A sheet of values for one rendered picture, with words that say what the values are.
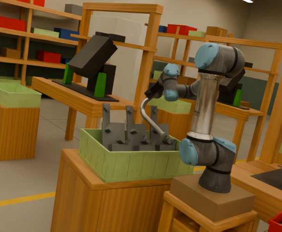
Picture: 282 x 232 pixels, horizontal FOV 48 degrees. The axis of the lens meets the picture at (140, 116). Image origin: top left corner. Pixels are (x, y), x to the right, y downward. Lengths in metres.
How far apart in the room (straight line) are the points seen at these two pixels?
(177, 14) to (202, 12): 1.21
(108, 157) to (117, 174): 0.12
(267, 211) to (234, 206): 0.34
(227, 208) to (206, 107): 0.44
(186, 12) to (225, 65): 9.77
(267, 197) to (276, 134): 0.71
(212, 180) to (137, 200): 0.53
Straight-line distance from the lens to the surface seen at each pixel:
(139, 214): 1.92
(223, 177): 1.52
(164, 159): 1.85
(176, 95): 1.69
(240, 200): 1.54
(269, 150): 2.44
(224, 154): 1.48
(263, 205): 1.83
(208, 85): 1.38
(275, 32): 13.37
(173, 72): 1.71
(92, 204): 1.74
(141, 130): 2.05
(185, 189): 1.52
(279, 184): 2.01
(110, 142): 1.94
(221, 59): 1.38
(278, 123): 2.41
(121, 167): 1.72
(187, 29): 7.76
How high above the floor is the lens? 1.49
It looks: 11 degrees down
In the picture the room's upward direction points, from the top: 11 degrees clockwise
